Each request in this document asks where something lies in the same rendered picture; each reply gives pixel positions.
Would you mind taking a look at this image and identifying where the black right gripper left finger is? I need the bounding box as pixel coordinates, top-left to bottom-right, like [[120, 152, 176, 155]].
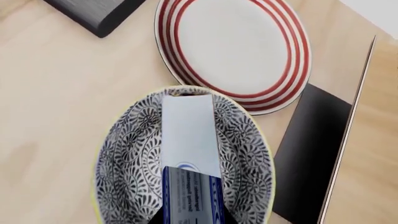
[[146, 202, 166, 224]]

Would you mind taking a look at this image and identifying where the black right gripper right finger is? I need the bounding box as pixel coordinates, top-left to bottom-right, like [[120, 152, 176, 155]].
[[221, 202, 241, 224]]

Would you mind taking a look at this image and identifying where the white blue cream cheese box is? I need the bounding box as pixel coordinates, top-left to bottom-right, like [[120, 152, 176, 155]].
[[161, 92, 225, 224]]

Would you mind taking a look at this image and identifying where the white plate with red rings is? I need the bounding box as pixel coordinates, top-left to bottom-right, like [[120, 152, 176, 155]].
[[154, 0, 313, 116]]

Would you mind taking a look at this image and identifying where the black floral patterned bowl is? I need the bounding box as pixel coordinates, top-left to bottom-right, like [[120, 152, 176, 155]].
[[91, 85, 276, 224]]

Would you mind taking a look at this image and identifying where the black rounded flat block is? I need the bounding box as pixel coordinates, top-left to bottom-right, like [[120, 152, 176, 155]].
[[42, 0, 147, 39]]

